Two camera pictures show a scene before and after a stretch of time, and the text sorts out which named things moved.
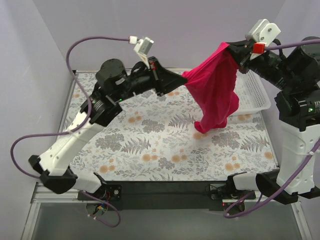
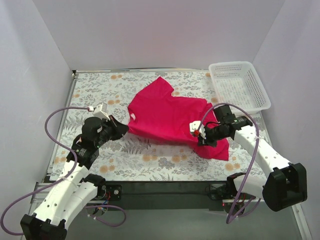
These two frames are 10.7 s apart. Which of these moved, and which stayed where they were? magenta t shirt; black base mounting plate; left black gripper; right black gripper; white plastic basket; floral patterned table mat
Moved: magenta t shirt; left black gripper; right black gripper
Stayed: black base mounting plate; floral patterned table mat; white plastic basket
